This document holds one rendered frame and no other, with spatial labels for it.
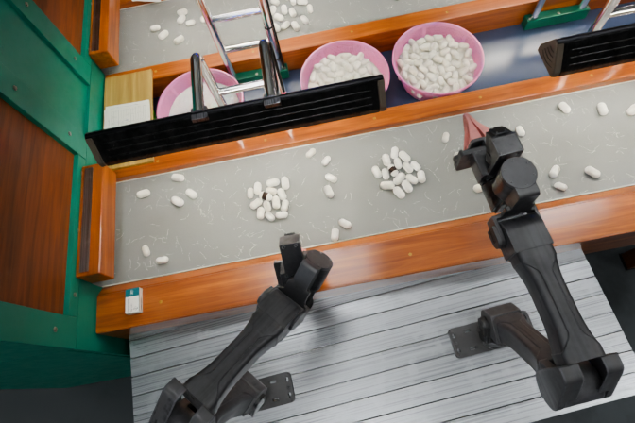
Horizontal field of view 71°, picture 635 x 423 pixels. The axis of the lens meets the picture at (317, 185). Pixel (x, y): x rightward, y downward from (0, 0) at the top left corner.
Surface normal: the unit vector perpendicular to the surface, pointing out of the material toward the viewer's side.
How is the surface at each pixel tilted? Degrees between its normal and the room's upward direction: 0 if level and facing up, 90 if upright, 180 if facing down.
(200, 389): 25
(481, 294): 0
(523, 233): 1
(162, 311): 0
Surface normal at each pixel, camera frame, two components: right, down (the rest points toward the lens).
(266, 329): 0.18, -0.68
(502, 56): -0.10, -0.40
